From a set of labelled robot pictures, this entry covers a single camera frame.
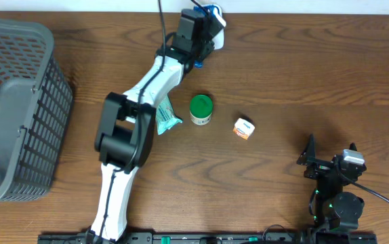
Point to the green toilet tissue pack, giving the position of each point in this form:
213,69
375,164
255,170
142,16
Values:
165,116

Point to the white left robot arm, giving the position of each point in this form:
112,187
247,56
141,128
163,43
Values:
126,129

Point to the blue Oreo cookie pack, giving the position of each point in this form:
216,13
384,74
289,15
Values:
209,29

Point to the white barcode scanner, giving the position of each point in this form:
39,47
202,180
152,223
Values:
219,38

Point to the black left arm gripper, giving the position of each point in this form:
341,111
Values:
204,56

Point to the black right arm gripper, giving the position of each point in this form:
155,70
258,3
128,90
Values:
308,156

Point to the orange snack box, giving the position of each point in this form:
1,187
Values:
243,128

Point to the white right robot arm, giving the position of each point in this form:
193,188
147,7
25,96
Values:
333,208

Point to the green lid jar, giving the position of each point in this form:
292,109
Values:
201,108

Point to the dark grey plastic basket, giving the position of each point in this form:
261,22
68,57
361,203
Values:
35,107

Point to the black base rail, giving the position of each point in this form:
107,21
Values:
150,238

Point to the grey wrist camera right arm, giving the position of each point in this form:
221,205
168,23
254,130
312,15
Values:
353,156

